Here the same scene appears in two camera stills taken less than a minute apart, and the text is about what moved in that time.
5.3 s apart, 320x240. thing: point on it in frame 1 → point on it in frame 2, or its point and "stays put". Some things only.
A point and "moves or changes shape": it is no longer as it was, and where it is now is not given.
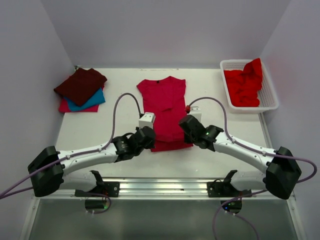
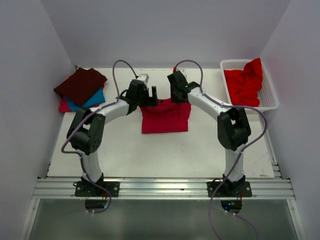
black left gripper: [150, 144] → [149, 101]
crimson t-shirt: [165, 96] moves or changes shape
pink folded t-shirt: [64, 107] stays put
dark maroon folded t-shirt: [82, 86] stays put
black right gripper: [186, 139] → [174, 99]
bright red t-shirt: [243, 85] stays put
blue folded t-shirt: [97, 99] stays put
